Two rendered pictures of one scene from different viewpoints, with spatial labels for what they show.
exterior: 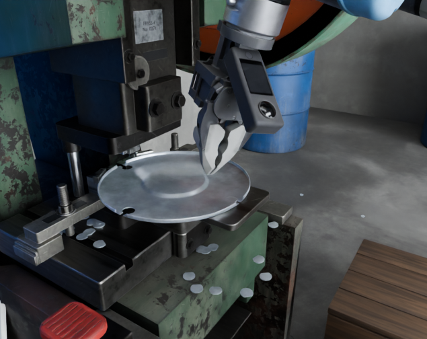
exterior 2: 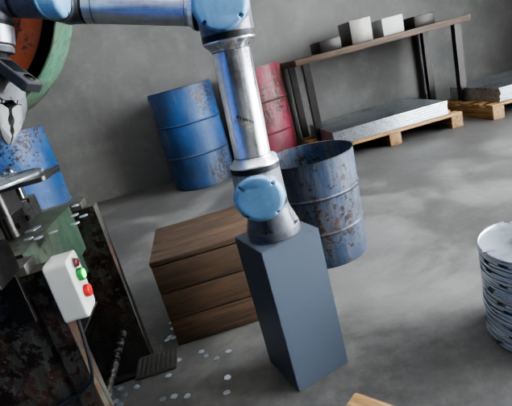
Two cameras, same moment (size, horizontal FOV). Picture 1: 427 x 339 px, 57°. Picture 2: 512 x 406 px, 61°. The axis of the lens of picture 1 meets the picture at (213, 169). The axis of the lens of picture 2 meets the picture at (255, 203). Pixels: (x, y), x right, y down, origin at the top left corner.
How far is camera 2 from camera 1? 0.65 m
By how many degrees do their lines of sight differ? 36
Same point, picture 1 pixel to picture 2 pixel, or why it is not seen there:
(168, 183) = not seen: outside the picture
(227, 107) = (3, 91)
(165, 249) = not seen: outside the picture
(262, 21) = (2, 35)
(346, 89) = (99, 179)
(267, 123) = (32, 82)
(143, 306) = not seen: hidden behind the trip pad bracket
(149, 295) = not seen: hidden behind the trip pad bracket
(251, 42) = (1, 47)
